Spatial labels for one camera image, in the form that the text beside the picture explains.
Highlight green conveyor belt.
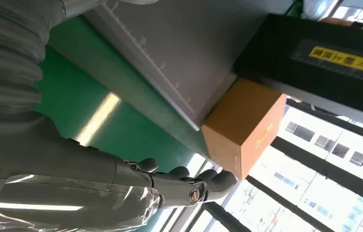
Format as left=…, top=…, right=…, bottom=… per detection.
left=34, top=15, right=210, bottom=180

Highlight brown cardboard box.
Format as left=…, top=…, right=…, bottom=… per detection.
left=200, top=78, right=287, bottom=181

